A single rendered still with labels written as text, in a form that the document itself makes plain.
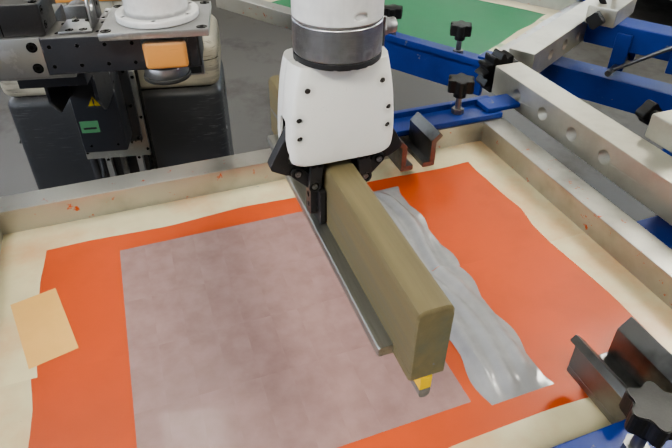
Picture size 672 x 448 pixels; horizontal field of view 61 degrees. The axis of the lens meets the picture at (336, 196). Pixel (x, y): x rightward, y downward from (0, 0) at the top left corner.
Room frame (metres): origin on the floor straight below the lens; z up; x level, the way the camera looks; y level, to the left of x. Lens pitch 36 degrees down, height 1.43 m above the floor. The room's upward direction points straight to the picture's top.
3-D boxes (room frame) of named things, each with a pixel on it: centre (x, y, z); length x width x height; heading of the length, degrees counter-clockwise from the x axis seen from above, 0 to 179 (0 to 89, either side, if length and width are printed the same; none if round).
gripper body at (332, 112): (0.47, 0.00, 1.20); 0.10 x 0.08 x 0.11; 110
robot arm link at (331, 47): (0.47, -0.01, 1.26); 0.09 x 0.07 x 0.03; 110
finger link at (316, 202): (0.46, 0.03, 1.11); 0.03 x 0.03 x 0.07; 20
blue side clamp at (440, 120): (0.80, -0.12, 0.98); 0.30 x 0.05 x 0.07; 110
